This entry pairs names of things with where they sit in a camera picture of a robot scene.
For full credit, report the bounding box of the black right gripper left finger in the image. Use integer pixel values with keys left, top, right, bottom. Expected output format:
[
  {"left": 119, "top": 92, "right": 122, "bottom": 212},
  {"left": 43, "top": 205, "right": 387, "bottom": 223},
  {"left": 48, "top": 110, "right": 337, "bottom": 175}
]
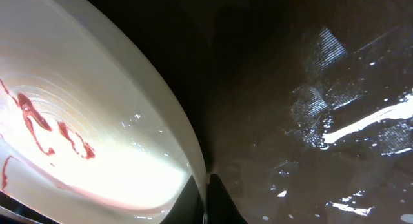
[{"left": 161, "top": 176, "right": 204, "bottom": 224}]

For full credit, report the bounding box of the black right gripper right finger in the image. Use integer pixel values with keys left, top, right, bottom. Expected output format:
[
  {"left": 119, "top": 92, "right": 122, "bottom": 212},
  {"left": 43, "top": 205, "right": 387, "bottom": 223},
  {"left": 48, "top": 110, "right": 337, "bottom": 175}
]
[{"left": 206, "top": 174, "right": 247, "bottom": 224}]

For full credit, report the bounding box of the cream plate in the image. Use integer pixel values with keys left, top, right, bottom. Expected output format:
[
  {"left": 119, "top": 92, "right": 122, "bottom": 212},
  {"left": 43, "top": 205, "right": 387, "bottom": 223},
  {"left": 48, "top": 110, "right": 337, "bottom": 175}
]
[{"left": 1, "top": 0, "right": 208, "bottom": 223}]

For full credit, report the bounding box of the large brown tray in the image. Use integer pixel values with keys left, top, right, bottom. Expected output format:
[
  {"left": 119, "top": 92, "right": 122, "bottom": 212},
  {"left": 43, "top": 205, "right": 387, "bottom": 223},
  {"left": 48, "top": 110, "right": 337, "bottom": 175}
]
[{"left": 87, "top": 0, "right": 412, "bottom": 223}]

